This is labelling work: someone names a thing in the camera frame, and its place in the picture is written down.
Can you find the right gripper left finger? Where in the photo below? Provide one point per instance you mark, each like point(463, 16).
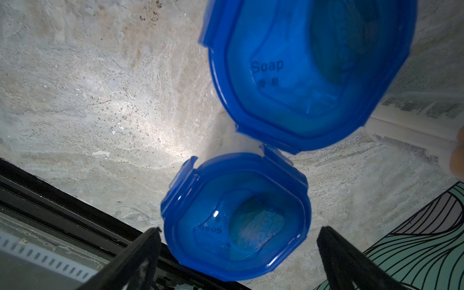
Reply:
point(133, 269)

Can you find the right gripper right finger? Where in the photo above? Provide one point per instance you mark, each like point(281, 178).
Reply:
point(347, 268)

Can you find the toiletry jar blue lid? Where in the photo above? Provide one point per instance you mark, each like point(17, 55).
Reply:
point(237, 216)

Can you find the middle jar blue lid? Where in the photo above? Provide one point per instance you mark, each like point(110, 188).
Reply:
point(304, 75)

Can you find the white perforated cable duct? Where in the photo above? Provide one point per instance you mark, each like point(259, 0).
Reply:
point(45, 259)

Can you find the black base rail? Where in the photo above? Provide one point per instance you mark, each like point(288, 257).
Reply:
point(39, 213)

